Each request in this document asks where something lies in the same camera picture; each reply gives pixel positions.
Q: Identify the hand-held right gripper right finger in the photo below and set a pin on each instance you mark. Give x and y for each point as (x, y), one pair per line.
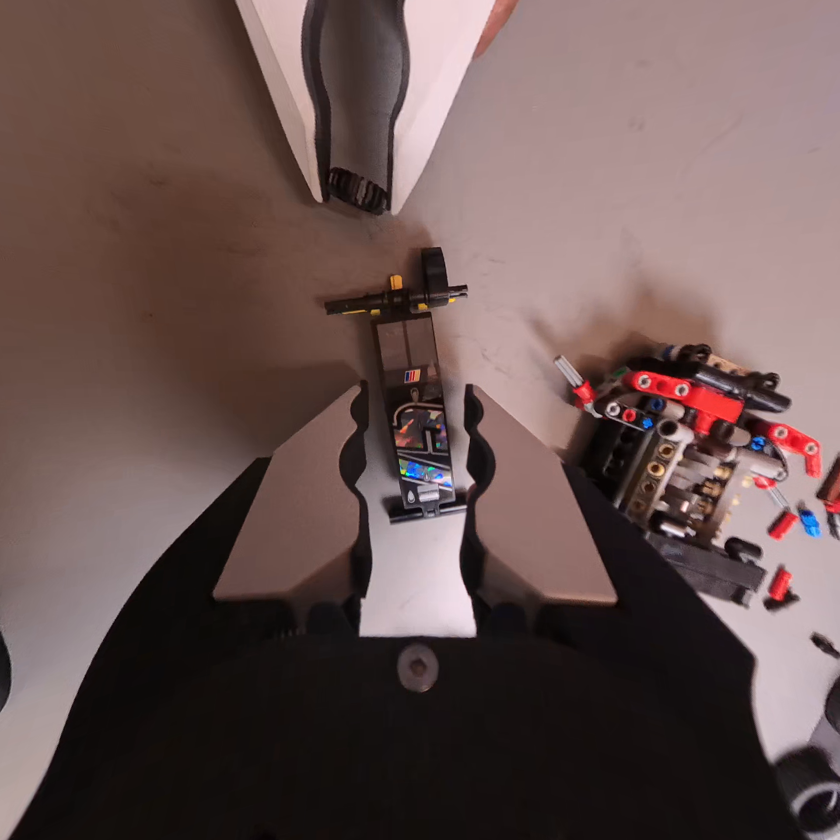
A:
(538, 525)

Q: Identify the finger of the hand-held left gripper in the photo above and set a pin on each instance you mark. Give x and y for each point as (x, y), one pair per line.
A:
(282, 65)
(439, 65)

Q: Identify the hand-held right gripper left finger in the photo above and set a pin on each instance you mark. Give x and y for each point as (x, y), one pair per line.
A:
(295, 525)

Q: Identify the black lego gear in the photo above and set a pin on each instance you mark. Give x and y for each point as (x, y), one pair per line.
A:
(358, 190)

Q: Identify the black lego wing assembly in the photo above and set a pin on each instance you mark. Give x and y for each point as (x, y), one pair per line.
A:
(417, 420)

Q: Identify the lego car chassis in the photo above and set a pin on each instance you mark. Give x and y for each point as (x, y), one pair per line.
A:
(689, 433)

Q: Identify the pile of small lego pieces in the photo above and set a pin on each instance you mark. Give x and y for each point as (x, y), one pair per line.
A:
(784, 525)

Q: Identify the black rubber lego tire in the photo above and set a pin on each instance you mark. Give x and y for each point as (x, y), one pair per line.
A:
(810, 787)
(833, 709)

